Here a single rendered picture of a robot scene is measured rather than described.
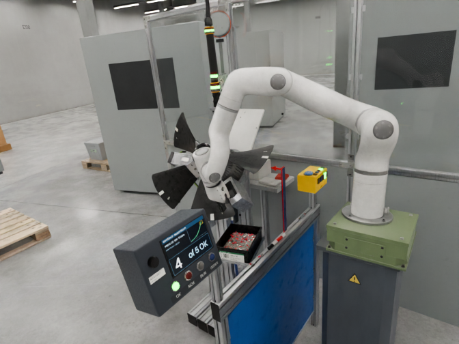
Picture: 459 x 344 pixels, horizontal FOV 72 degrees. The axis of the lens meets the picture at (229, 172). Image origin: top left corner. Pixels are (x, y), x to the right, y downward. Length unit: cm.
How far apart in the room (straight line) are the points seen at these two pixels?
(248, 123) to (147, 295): 130
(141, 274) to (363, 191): 86
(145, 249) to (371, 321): 99
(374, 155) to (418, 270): 119
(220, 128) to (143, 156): 305
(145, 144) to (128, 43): 120
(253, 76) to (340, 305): 100
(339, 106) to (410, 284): 145
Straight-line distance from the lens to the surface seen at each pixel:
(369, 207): 133
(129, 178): 453
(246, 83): 122
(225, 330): 133
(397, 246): 124
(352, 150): 206
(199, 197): 157
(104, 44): 427
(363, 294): 144
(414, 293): 241
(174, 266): 90
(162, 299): 89
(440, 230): 215
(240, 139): 191
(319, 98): 121
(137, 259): 83
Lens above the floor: 168
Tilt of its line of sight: 20 degrees down
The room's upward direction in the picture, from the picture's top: 5 degrees counter-clockwise
